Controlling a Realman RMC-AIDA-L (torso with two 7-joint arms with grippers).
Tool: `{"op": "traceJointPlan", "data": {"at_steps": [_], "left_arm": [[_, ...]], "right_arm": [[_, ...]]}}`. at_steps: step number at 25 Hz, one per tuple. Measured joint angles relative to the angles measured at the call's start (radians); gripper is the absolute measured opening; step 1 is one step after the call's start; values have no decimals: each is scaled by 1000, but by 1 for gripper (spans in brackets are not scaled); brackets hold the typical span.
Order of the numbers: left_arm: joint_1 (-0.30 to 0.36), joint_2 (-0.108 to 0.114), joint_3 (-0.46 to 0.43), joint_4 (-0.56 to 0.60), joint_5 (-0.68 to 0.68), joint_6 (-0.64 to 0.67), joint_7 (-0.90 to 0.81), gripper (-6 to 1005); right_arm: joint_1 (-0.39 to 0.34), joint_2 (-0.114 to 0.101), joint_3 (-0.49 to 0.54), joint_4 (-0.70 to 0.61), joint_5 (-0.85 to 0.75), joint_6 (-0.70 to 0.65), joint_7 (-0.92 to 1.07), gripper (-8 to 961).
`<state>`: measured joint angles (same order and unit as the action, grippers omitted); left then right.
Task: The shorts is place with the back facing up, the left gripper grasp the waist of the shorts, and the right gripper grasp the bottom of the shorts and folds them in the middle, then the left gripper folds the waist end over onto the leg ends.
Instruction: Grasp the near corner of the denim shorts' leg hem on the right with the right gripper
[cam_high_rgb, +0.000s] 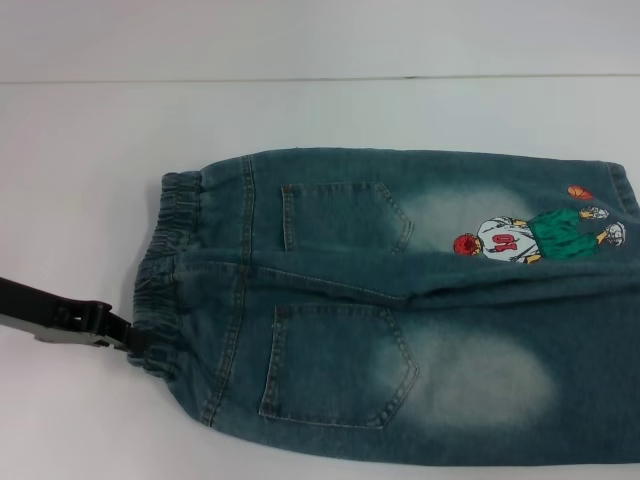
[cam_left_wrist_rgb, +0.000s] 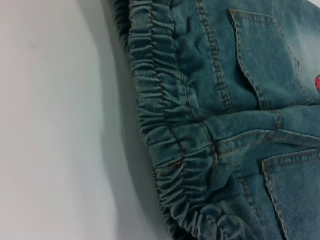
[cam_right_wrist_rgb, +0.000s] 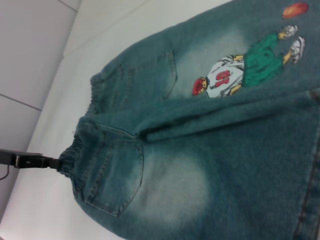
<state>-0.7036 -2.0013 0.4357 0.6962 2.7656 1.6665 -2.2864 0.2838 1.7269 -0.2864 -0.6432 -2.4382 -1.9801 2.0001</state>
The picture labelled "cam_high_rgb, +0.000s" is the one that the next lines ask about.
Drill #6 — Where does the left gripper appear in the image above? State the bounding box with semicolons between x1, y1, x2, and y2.
0;276;150;357

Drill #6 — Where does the blue denim shorts cartoon print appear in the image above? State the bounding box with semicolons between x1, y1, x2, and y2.
124;144;640;480

